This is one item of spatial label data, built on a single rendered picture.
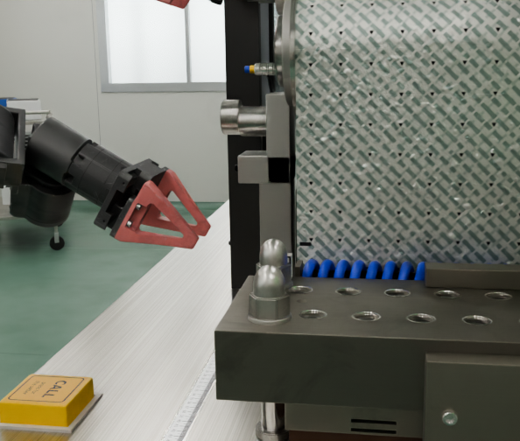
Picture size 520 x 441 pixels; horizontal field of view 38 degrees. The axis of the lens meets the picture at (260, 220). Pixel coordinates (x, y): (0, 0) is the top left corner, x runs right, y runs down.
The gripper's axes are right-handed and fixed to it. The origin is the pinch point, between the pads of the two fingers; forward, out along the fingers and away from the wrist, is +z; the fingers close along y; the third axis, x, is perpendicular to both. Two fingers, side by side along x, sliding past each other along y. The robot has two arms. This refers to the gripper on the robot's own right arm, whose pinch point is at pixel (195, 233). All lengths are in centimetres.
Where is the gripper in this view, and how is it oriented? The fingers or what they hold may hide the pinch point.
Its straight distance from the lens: 80.1
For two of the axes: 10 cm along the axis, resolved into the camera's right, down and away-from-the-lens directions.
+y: -1.5, 2.0, -9.7
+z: 8.6, 5.1, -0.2
